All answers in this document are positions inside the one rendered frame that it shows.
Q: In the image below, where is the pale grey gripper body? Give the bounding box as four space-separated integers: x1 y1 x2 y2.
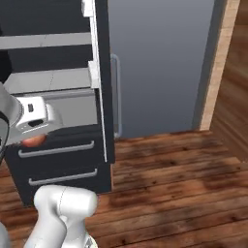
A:
45 103 65 131

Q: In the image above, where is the orange peach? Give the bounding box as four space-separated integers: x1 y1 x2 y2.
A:
21 135 47 148

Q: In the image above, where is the beige wooden panel edge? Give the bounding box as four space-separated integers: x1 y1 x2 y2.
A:
199 0 242 132

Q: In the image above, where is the grey fridge door handle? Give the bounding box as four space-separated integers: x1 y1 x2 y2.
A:
110 52 124 139

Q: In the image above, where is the grey fridge shelf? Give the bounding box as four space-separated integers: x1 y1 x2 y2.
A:
2 67 99 96
0 31 93 50

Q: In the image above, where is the dark fridge body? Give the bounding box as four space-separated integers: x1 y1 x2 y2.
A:
0 0 116 207

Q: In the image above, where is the dark fridge drawer front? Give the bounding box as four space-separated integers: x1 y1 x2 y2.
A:
13 161 113 207
3 124 106 177

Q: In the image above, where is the grey drawer handle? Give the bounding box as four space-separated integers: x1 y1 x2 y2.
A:
28 168 99 187
17 139 96 160

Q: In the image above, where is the grey fridge door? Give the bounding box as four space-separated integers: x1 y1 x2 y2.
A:
107 0 228 140

